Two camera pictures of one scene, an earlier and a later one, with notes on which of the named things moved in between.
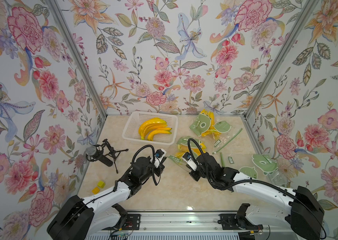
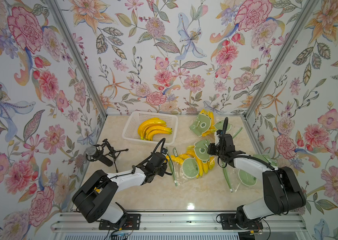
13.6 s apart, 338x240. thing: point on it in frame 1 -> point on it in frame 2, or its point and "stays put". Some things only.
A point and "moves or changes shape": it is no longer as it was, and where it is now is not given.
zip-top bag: x=197 y=146 moves or changes shape
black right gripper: x=195 y=176 -> x=211 y=146
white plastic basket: x=131 y=130 stays put
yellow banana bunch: x=148 y=128 stays put
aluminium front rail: x=186 y=223 stays put
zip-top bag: x=221 y=130 stays put
